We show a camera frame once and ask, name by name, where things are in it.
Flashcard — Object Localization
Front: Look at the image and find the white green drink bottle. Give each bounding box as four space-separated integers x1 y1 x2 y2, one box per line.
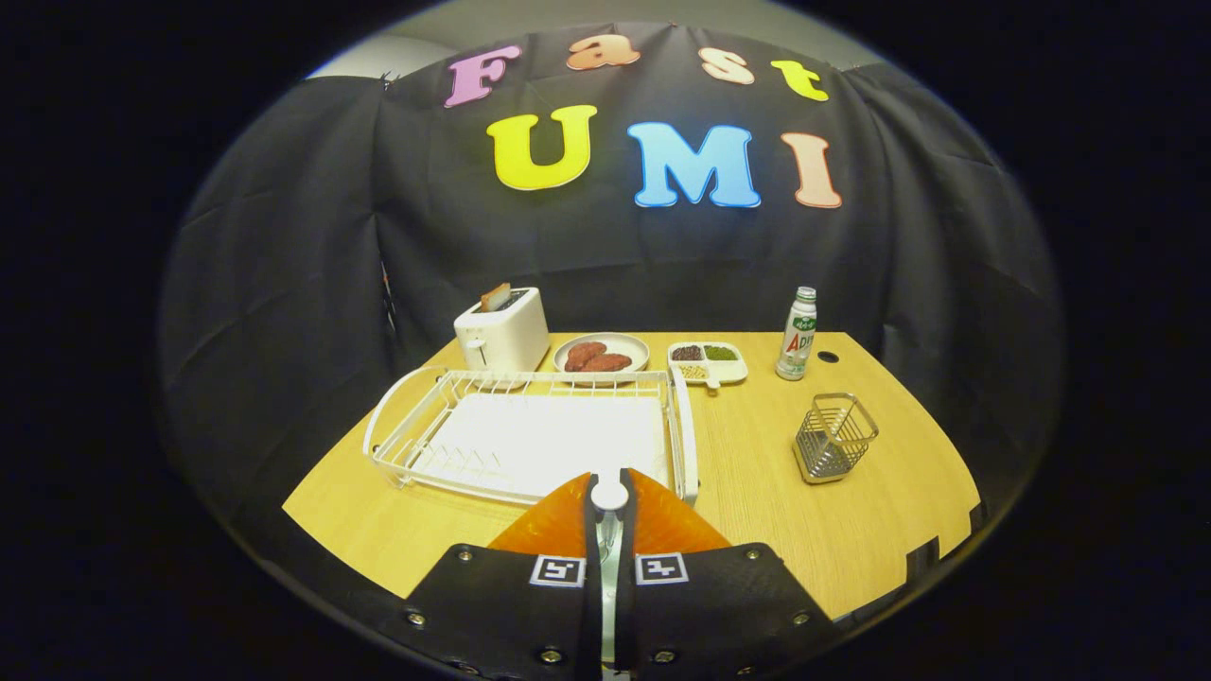
775 286 818 382

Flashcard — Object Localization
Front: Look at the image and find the black table edge bracket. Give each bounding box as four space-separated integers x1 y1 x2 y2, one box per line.
905 536 943 580

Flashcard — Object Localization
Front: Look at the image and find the metal wire basket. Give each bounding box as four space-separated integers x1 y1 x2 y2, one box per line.
793 393 880 485

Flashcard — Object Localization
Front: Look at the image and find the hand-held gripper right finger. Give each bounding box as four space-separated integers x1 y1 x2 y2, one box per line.
620 468 838 678

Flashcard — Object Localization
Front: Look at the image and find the white wire dish rack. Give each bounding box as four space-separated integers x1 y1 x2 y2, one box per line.
362 366 701 507

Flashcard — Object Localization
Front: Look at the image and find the black backdrop cloth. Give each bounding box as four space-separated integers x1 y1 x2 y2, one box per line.
156 24 1065 535

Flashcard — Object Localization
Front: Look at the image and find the white toaster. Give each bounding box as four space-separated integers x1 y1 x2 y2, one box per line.
453 287 551 374

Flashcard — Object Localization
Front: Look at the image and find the checkered handle spoon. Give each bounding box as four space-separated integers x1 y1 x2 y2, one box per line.
588 480 632 678

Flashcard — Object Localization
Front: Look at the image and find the beige round plate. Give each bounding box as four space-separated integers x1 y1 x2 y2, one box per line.
553 332 651 381

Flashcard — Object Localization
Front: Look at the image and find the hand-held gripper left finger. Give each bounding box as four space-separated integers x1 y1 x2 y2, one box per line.
402 470 604 678

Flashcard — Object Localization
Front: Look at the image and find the white divided bean tray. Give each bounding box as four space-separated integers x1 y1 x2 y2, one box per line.
667 341 748 390

